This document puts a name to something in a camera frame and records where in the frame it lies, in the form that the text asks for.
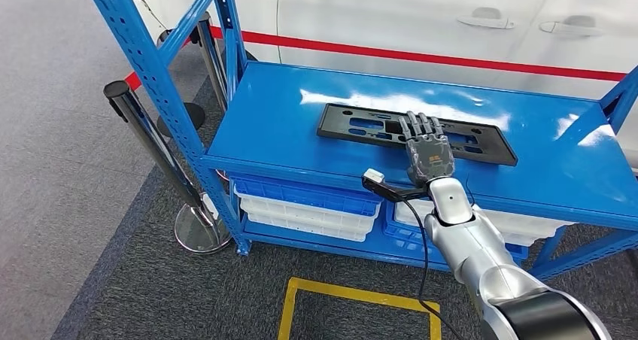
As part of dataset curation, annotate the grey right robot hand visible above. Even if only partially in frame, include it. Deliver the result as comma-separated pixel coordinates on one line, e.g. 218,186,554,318
398,111,455,187

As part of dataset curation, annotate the black plastic frame part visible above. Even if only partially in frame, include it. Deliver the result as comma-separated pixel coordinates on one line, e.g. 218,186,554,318
317,103,519,167

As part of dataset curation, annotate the blue metal shelf rack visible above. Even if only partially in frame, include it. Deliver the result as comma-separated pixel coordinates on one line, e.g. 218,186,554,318
82,0,638,281

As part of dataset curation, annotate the red barrier belt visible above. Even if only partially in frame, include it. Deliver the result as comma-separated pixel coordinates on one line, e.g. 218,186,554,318
123,26,628,92

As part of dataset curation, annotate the white plastic bin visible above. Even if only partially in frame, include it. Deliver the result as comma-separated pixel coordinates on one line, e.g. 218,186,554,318
234,188,378,234
393,198,574,247
246,211,370,243

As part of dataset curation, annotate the white car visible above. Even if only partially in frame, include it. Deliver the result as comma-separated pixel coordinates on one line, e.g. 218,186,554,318
132,0,638,172

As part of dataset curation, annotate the yellow floor tape square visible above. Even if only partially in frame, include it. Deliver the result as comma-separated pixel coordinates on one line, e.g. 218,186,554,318
277,277,442,340

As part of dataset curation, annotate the black pole stand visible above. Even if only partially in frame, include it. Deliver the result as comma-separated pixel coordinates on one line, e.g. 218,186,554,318
156,102,206,139

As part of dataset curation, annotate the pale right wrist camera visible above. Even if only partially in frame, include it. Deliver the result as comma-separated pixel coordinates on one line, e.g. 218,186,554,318
361,168,430,203

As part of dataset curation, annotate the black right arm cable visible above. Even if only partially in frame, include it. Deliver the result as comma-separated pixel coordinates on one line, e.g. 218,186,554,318
403,198,467,340

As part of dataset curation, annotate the chrome stanchion post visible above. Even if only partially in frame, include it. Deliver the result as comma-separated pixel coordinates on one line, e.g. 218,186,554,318
103,80,232,256
196,12,230,112

